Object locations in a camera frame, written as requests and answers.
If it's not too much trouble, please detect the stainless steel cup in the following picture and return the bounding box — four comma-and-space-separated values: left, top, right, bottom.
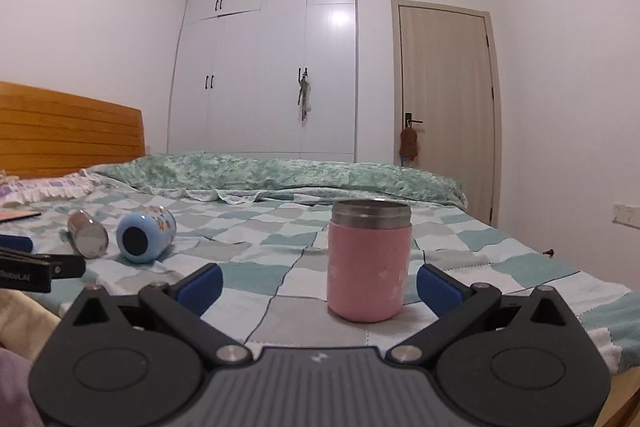
67, 209, 109, 258

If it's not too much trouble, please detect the wooden bed frame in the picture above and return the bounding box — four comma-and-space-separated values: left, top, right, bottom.
597, 369, 640, 427

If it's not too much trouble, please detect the purple floral frilled pillow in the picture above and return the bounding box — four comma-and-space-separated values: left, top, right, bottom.
0, 169, 108, 210

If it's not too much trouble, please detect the green floral quilt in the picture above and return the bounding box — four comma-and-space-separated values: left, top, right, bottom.
85, 151, 470, 210

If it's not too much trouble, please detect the white wardrobe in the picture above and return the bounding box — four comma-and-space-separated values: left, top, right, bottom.
166, 0, 358, 164

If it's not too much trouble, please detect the purple cloth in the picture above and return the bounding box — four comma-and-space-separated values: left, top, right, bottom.
0, 349, 43, 427

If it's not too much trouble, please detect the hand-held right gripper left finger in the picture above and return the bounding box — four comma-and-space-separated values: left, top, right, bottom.
65, 263, 253, 367

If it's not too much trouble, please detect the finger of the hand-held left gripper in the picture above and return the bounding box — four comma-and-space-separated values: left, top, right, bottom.
0, 247, 87, 294
0, 234, 34, 254

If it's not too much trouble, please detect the pink cup with steel rim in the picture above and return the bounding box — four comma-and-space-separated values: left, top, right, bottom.
326, 199, 413, 324

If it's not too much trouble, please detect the white wall socket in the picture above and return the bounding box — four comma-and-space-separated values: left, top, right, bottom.
612, 202, 640, 228

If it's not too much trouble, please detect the hanging keychain bundle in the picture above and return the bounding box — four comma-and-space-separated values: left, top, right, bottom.
296, 74, 315, 122

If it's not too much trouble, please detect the checkered bed sheet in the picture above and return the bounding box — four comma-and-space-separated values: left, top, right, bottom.
0, 187, 640, 375

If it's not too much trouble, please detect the brown hanging pouch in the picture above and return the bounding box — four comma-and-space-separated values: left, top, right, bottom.
399, 127, 420, 160

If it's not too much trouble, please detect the beige door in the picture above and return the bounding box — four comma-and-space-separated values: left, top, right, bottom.
391, 0, 502, 228

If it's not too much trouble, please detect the blue cartoon print cup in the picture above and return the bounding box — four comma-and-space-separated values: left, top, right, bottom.
116, 205, 177, 264

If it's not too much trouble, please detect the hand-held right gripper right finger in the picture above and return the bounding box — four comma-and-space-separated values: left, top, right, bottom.
389, 263, 585, 367

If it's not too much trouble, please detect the cream cloth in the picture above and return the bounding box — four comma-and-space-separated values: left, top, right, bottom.
0, 289, 68, 355

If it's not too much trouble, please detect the wooden headboard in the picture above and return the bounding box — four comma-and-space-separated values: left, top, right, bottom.
0, 81, 147, 180

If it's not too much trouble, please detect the pink flat book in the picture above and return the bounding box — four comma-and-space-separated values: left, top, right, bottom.
0, 208, 43, 224

